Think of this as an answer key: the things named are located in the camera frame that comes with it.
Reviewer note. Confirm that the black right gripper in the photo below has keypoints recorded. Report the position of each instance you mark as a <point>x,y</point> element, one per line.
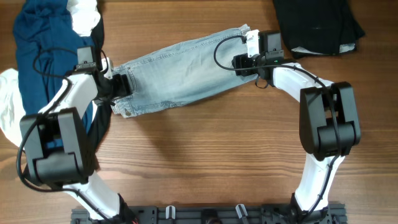
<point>241,61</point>

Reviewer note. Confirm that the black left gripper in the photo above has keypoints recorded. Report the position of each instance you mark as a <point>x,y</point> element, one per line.
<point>122,87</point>

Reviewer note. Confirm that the light blue denim shorts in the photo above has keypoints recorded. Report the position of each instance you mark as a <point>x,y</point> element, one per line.
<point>182,73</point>

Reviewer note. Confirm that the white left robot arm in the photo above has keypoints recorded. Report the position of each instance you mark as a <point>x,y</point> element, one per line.
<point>56,155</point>

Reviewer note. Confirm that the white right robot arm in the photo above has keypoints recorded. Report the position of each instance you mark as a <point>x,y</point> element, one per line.
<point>328,126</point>

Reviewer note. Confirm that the black garment under pile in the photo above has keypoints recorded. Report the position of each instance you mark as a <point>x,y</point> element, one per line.
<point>102,117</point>

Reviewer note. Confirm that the white garment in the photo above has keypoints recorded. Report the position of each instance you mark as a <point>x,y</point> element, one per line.
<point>85,16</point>

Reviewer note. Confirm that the folded dark green garment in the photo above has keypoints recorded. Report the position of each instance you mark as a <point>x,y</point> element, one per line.
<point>317,27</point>

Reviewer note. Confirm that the blue shirt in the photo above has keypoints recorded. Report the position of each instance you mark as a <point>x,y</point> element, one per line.
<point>46,43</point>

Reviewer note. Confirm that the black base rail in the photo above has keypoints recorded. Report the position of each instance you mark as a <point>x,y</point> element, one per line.
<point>268,213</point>

